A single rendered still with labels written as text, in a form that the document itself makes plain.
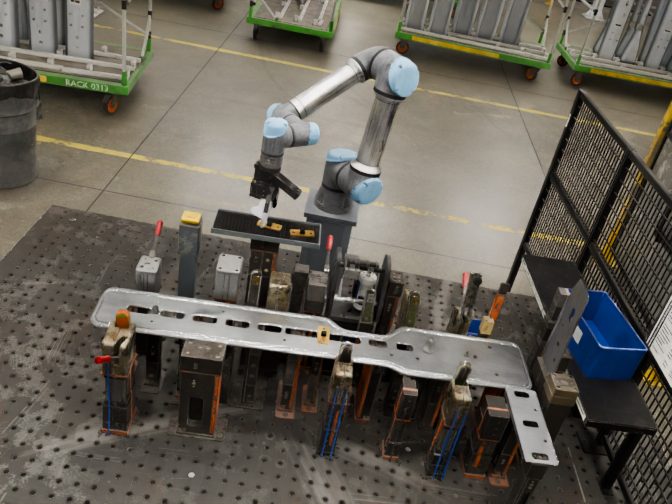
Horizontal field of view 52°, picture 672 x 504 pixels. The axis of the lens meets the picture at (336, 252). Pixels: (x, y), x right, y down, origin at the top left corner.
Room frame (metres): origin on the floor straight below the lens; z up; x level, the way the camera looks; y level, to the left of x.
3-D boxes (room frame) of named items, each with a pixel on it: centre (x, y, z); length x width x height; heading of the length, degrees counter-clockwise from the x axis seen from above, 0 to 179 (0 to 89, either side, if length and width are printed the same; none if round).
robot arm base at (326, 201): (2.36, 0.05, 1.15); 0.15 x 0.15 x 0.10
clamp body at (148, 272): (1.79, 0.59, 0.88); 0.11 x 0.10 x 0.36; 5
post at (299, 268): (1.89, 0.10, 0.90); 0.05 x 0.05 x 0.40; 5
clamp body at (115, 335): (1.44, 0.55, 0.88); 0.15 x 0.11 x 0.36; 5
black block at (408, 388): (1.54, -0.30, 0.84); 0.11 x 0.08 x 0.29; 5
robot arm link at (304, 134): (2.09, 0.20, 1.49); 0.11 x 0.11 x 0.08; 39
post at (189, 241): (1.97, 0.51, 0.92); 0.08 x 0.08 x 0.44; 5
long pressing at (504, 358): (1.68, 0.00, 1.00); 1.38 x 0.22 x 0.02; 95
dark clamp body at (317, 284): (1.88, 0.04, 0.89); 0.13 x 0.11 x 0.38; 5
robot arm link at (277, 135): (2.01, 0.26, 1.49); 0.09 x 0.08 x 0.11; 129
